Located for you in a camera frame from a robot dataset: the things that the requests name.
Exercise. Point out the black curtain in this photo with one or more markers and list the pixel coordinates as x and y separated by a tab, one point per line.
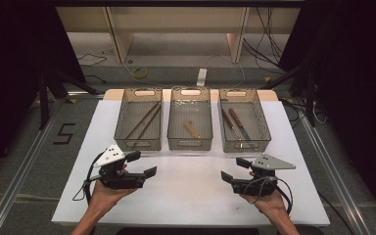
355	81
13	65

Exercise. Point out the black tripod stand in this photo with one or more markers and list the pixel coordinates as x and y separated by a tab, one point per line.
310	98
43	98

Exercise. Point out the brown wooden chopstick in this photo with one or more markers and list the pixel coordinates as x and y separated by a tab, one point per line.
149	122
142	120

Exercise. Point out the light wooden shelf unit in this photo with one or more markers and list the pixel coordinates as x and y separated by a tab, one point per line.
176	19

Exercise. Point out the smoky clear plastic bin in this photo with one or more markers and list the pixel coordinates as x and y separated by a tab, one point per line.
127	114
189	111
254	117

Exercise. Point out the white power strip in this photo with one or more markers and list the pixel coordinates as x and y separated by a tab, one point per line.
201	77

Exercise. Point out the person's right hand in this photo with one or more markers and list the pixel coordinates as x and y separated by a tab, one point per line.
272	204

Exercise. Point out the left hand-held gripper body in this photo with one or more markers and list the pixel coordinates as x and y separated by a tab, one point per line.
124	181

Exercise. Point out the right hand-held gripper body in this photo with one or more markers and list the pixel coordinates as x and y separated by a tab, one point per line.
261	186

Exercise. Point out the person's left hand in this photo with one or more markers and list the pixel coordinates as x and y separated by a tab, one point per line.
104	196

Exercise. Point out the aluminium floor rail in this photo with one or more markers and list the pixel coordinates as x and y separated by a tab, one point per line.
336	182
16	182

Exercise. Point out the yellow tape roll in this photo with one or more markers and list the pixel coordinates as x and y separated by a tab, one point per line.
134	73

